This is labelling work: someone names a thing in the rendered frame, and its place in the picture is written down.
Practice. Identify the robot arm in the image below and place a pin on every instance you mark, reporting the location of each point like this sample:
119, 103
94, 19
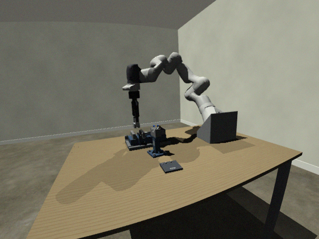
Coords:
135, 76

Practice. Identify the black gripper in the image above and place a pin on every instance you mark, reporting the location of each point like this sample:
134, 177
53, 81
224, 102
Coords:
134, 95

